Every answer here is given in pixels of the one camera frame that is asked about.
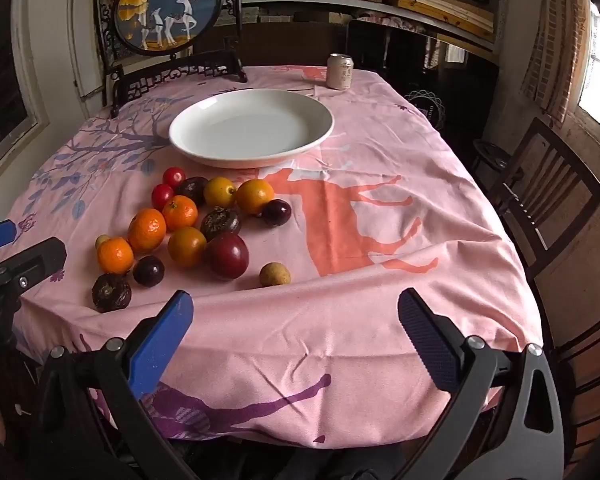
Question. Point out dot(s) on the white window frame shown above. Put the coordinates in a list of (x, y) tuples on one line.
[(25, 110)]

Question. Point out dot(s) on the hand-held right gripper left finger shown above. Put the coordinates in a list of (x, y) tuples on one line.
[(162, 345)]

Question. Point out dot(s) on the pale beverage can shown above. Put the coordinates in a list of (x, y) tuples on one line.
[(340, 72)]

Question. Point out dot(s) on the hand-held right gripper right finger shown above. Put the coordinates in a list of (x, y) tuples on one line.
[(427, 345)]

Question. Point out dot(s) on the white oval plate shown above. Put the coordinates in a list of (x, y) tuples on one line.
[(250, 125)]

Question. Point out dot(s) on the large dark red plum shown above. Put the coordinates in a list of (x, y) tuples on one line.
[(228, 255)]

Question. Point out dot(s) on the small tan longan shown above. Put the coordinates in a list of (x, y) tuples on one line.
[(101, 241)]

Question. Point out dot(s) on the pink printed tablecloth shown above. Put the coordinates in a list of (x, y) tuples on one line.
[(355, 310)]

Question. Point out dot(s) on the red cherry tomato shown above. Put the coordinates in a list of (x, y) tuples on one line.
[(173, 177), (162, 196)]

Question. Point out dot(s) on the dark wrinkled passion fruit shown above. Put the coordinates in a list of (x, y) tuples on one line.
[(220, 223), (111, 292), (192, 189)]

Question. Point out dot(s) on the brick patterned curtain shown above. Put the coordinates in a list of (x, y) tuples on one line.
[(555, 35)]

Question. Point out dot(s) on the yellow round fruit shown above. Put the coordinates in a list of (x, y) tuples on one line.
[(219, 192)]

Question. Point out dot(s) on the dark wooden chair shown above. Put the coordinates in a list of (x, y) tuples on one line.
[(555, 185), (590, 355)]

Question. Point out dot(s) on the smooth orange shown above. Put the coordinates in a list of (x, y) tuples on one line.
[(187, 246), (254, 196)]

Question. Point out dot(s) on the dark purple plum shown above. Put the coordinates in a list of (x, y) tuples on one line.
[(276, 212), (148, 270)]

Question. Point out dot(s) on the stack of wooden boards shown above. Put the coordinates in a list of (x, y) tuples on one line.
[(450, 10)]

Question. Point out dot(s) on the white wall shelf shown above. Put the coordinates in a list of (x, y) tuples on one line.
[(330, 5)]

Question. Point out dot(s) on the large mandarin orange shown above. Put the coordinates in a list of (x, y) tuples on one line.
[(147, 230)]

